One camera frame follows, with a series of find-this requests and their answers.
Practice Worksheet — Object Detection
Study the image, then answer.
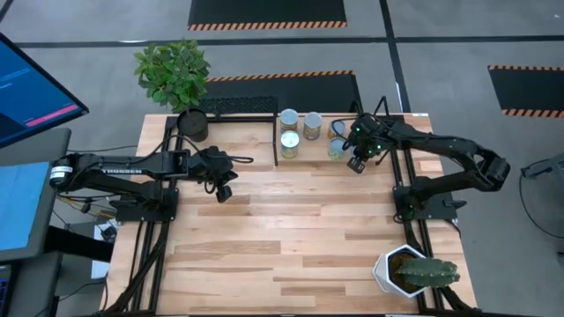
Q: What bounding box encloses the grey monitor pale blue screen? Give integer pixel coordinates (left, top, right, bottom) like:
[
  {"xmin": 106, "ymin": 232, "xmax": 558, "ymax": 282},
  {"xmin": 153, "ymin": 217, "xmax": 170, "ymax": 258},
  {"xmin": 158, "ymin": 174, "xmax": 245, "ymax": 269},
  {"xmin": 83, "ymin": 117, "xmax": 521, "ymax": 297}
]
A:
[{"xmin": 0, "ymin": 127, "xmax": 72, "ymax": 263}]

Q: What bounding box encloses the yellow cable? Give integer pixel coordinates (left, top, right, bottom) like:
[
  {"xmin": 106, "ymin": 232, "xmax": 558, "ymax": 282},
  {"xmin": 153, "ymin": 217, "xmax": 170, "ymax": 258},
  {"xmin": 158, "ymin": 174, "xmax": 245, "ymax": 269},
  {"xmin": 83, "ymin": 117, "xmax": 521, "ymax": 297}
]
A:
[{"xmin": 56, "ymin": 192, "xmax": 111, "ymax": 219}]

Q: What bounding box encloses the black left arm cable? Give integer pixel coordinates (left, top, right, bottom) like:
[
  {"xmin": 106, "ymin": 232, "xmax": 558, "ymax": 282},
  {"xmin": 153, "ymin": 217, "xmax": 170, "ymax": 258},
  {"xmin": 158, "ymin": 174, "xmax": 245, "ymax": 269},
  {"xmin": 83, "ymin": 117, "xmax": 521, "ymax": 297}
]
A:
[{"xmin": 149, "ymin": 133, "xmax": 256, "ymax": 165}]

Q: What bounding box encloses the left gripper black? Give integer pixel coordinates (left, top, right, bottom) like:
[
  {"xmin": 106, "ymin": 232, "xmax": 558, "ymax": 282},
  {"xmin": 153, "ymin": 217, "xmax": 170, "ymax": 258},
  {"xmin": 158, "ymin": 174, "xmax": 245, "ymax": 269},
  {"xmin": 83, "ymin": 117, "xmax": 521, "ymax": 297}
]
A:
[{"xmin": 188, "ymin": 144, "xmax": 240, "ymax": 204}]

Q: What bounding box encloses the black perforated mat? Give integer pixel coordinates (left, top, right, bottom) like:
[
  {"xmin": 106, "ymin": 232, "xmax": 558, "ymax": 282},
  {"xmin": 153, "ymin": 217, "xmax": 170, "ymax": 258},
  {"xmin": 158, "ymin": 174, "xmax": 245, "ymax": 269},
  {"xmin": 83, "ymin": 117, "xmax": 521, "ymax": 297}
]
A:
[{"xmin": 197, "ymin": 95, "xmax": 279, "ymax": 116}]

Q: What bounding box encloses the tall can tomatoes label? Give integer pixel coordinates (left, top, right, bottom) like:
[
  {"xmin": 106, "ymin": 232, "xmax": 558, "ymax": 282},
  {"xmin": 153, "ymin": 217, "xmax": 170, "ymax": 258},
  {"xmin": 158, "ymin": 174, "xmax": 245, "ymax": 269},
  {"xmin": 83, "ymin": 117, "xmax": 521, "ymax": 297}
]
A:
[{"xmin": 278, "ymin": 107, "xmax": 300, "ymax": 133}]

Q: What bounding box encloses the tall can carrots label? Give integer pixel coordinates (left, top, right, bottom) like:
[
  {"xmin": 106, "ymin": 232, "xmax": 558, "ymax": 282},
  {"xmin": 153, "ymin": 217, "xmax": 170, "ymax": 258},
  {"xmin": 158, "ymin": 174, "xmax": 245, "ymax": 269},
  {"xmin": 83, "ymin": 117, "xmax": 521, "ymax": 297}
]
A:
[{"xmin": 279, "ymin": 130, "xmax": 301, "ymax": 160}]

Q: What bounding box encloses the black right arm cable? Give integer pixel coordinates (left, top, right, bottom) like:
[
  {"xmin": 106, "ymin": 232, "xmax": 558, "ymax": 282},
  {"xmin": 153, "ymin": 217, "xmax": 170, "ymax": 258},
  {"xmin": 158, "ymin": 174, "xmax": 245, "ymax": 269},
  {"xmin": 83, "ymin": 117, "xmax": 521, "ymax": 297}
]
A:
[{"xmin": 330, "ymin": 116, "xmax": 357, "ymax": 153}]

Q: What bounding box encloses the orange leopard spotted can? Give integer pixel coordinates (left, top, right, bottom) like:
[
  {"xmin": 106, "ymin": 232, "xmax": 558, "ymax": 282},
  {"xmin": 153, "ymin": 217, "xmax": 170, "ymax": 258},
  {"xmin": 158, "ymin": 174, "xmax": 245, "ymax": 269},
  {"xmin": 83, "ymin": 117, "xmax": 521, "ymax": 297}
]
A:
[{"xmin": 326, "ymin": 118, "xmax": 349, "ymax": 140}]

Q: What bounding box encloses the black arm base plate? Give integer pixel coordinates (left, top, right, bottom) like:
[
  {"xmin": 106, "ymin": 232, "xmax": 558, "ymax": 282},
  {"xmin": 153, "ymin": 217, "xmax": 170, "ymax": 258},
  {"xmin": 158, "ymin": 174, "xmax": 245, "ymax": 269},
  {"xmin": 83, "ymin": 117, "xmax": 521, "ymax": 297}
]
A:
[
  {"xmin": 393, "ymin": 187, "xmax": 467, "ymax": 221},
  {"xmin": 115, "ymin": 188, "xmax": 180, "ymax": 224}
]

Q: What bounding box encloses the black aluminium rail frame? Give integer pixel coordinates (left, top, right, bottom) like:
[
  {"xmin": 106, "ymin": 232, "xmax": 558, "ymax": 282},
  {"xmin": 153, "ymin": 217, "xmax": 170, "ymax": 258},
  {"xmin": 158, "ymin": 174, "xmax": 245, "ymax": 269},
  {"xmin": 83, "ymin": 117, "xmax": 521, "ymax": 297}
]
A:
[
  {"xmin": 390, "ymin": 151, "xmax": 481, "ymax": 316},
  {"xmin": 100, "ymin": 114, "xmax": 278, "ymax": 316}
]

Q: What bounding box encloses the black desk beam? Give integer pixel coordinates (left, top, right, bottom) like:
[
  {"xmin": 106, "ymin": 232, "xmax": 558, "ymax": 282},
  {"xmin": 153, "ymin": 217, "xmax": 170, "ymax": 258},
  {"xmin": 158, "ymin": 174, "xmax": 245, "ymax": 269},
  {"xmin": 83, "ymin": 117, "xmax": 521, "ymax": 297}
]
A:
[{"xmin": 43, "ymin": 225, "xmax": 115, "ymax": 264}]

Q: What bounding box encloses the tall can peaches label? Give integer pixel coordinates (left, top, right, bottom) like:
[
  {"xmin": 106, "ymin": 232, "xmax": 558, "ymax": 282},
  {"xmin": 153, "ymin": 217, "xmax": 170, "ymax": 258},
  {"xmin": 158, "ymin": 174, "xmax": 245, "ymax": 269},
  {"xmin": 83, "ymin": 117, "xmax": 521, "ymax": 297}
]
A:
[{"xmin": 302, "ymin": 111, "xmax": 323, "ymax": 142}]

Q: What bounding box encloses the leafy plant in black pot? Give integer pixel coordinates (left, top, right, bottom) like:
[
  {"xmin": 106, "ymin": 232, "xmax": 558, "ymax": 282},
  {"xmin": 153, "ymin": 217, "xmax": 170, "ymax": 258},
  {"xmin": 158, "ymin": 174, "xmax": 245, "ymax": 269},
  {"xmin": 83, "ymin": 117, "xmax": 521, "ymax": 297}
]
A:
[{"xmin": 133, "ymin": 38, "xmax": 212, "ymax": 144}]

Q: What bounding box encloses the black frame shelf wooden board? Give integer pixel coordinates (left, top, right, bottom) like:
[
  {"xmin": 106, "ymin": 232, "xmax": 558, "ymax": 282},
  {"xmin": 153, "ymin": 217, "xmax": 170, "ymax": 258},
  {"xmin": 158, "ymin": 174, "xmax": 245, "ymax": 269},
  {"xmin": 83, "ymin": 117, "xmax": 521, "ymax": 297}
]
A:
[{"xmin": 271, "ymin": 95, "xmax": 397, "ymax": 167}]

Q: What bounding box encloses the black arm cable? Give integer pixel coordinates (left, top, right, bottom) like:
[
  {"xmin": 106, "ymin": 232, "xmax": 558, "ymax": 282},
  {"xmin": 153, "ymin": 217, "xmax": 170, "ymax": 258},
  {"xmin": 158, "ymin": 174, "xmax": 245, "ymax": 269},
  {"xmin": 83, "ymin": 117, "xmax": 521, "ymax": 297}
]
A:
[
  {"xmin": 330, "ymin": 116, "xmax": 357, "ymax": 153},
  {"xmin": 149, "ymin": 133, "xmax": 256, "ymax": 165}
]

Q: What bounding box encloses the black floor mat striped edge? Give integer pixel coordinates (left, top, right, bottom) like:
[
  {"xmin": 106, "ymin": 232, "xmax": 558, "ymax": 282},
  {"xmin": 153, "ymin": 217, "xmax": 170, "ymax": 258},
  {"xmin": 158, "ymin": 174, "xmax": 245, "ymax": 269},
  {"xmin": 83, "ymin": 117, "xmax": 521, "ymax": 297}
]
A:
[
  {"xmin": 187, "ymin": 0, "xmax": 348, "ymax": 32},
  {"xmin": 487, "ymin": 64, "xmax": 564, "ymax": 119},
  {"xmin": 203, "ymin": 70, "xmax": 363, "ymax": 114}
]

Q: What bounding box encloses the black monitor blue screen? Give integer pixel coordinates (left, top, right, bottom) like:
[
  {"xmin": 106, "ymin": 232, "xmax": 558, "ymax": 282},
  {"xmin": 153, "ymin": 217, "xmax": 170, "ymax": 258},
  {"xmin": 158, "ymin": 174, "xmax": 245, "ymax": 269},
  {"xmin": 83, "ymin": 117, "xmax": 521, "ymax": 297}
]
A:
[{"xmin": 0, "ymin": 31, "xmax": 90, "ymax": 150}]

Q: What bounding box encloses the green polka dot can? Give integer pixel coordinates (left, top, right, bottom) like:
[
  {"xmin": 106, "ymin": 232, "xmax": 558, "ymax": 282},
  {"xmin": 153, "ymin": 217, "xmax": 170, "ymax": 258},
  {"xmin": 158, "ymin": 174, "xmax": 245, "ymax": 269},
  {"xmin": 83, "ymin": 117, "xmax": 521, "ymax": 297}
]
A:
[{"xmin": 327, "ymin": 136, "xmax": 350, "ymax": 162}]

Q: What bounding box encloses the cactus in white pot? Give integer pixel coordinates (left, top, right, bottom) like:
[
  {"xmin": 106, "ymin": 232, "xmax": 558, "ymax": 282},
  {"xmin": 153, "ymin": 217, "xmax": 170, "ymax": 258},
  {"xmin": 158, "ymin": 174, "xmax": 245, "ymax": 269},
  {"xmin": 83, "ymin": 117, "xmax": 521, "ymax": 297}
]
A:
[{"xmin": 372, "ymin": 244, "xmax": 462, "ymax": 299}]

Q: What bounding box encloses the white paper sheet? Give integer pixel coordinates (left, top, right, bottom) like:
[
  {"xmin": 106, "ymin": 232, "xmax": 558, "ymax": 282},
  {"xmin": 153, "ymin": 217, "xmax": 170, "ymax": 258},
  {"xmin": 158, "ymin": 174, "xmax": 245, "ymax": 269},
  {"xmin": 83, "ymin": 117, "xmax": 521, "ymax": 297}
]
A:
[{"xmin": 91, "ymin": 258, "xmax": 111, "ymax": 280}]

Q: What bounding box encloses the small black device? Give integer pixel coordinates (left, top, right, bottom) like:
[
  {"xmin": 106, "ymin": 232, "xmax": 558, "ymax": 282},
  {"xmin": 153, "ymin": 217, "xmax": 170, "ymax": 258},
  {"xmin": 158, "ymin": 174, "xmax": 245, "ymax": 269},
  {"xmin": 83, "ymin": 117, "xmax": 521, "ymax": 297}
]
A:
[{"xmin": 100, "ymin": 222, "xmax": 119, "ymax": 242}]

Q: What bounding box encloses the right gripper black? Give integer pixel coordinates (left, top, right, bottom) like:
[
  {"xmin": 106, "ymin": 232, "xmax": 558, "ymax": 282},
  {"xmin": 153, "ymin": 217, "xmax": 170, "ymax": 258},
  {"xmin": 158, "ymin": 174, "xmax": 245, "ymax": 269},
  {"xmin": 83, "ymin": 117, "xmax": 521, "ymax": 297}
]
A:
[{"xmin": 347, "ymin": 112, "xmax": 397, "ymax": 175}]

